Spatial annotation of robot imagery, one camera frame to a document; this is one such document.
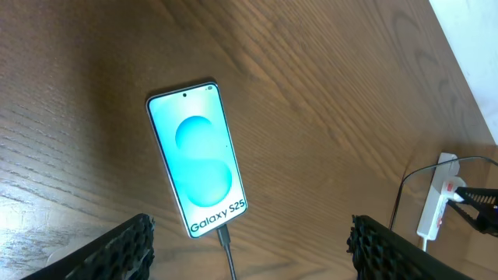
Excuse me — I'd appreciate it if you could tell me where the white USB charger adapter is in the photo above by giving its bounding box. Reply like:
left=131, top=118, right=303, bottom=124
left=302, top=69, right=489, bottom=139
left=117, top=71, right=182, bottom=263
left=430, top=152, right=460, bottom=194

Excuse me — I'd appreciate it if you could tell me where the blue Galaxy smartphone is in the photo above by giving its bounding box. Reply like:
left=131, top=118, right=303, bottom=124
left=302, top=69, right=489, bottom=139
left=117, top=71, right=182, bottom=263
left=146, top=82, right=247, bottom=239

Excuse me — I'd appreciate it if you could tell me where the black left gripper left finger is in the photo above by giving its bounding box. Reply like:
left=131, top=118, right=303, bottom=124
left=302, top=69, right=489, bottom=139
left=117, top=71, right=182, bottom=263
left=23, top=213, right=155, bottom=280

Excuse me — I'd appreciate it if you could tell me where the black charger cable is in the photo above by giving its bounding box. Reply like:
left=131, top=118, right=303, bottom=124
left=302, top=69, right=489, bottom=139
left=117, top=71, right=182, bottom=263
left=216, top=155, right=498, bottom=280

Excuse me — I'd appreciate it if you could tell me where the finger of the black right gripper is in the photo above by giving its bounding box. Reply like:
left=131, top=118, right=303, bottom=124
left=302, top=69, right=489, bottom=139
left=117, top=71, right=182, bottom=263
left=455, top=187, right=497, bottom=218
left=448, top=201, right=497, bottom=236

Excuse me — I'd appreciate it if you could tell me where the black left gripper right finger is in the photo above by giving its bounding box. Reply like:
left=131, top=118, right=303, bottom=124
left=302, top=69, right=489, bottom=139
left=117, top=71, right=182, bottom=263
left=347, top=215, right=468, bottom=280

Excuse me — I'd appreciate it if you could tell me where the white power strip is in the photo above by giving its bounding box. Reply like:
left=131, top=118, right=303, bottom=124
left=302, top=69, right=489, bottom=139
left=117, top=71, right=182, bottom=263
left=416, top=177, right=467, bottom=241

